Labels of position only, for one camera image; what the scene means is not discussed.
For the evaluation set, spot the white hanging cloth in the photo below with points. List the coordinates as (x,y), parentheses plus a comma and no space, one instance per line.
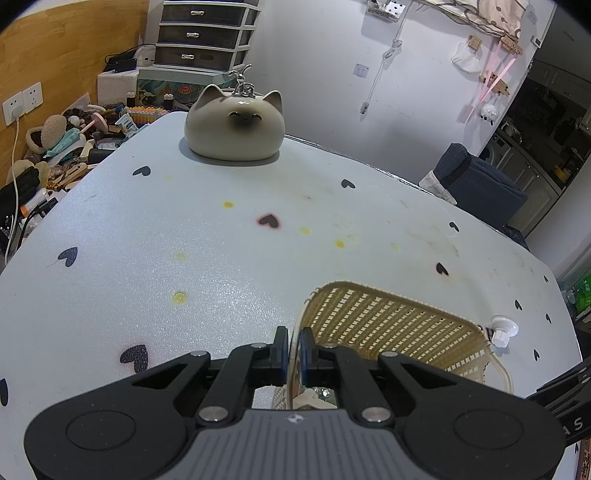
(466,57)

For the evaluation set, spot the dark blue cushioned chair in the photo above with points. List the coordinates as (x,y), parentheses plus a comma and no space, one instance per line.
(485,189)

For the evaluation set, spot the white wall socket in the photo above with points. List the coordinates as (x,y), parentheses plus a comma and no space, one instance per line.
(23,101)

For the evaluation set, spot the beige woven plastic basket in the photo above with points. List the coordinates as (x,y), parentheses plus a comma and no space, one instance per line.
(392,323)

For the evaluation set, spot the white foam box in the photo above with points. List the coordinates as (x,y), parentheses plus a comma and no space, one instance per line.
(115,90)

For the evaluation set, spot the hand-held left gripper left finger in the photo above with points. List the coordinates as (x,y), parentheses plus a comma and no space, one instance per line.
(280,364)

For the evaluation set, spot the washing machine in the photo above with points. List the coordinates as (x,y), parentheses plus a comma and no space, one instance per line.
(498,150)

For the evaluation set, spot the colourful printed box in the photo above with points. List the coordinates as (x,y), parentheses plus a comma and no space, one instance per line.
(175,90)

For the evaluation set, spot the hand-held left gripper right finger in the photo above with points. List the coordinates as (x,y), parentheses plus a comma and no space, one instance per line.
(304,364)

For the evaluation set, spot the pink ribbon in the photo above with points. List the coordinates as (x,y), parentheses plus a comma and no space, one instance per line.
(496,76)

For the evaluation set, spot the pink round brush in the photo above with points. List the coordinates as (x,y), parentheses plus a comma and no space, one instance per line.
(99,122)

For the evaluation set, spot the black electronic device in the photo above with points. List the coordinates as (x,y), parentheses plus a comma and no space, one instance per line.
(121,62)

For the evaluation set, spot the beige plush earmuffs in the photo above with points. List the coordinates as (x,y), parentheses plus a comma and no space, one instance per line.
(46,134)

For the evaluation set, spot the wooden wall hook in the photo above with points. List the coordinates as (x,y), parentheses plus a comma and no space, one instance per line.
(496,84)

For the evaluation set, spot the turquoise face mask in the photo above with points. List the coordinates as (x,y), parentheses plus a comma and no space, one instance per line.
(64,143)

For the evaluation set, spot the black knitted cloth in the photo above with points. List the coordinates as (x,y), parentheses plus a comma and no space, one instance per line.
(16,194)

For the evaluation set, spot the grey plastic drawer unit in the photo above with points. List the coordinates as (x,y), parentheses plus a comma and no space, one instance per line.
(203,37)

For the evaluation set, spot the white suction cup hook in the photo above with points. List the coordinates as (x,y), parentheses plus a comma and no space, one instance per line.
(503,330)

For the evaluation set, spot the beige ceramic cat ornament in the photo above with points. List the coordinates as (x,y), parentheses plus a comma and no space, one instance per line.
(217,134)

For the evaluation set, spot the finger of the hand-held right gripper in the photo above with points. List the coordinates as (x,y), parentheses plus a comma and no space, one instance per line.
(561,381)

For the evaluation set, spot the small white sheep figure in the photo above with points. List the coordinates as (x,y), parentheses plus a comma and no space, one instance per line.
(489,113)

